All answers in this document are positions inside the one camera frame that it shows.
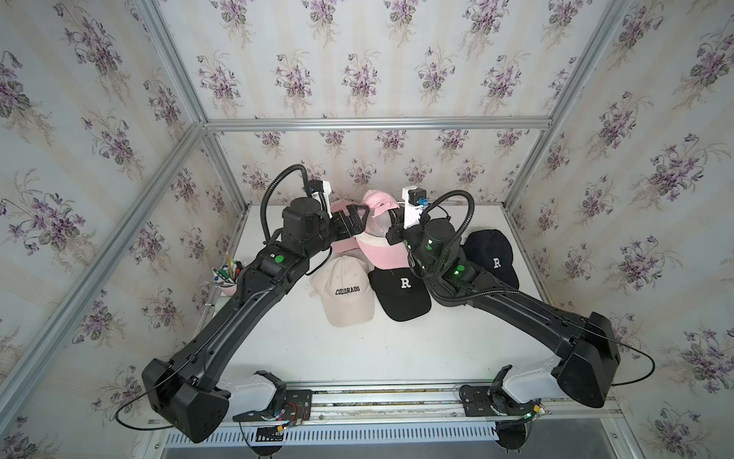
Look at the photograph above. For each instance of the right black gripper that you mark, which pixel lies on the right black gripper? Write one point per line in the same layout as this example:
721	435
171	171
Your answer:
399	229

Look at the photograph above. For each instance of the pink cap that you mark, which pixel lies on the pink cap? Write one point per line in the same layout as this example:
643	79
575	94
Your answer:
384	213

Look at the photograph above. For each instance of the black cap white letter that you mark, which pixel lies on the black cap white letter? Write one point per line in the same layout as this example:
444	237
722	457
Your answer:
490	249

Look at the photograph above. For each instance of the pink cap back wall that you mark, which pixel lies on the pink cap back wall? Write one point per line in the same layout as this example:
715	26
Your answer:
339	247

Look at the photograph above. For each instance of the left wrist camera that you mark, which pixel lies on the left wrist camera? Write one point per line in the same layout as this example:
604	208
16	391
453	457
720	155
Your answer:
320	191

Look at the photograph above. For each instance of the pink pen holder cup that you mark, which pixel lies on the pink pen holder cup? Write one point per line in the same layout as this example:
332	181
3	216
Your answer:
225	277

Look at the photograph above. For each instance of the aluminium mounting rail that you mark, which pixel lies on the aluminium mounting rail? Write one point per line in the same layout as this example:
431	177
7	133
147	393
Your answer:
334	403

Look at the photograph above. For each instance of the beige baseball cap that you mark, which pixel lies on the beige baseball cap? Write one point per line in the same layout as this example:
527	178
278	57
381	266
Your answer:
344	289

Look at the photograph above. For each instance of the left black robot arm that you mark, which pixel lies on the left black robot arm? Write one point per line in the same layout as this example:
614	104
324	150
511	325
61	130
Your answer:
184	389

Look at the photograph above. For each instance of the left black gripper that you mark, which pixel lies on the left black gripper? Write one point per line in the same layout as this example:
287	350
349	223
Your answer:
355	228

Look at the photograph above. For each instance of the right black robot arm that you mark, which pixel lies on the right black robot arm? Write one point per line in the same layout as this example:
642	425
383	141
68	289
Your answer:
586	353

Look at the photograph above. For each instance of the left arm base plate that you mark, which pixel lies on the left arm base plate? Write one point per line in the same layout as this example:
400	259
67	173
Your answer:
275	407

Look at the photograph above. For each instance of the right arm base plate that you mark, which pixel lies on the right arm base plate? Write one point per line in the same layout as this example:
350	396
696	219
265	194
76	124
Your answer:
485	401

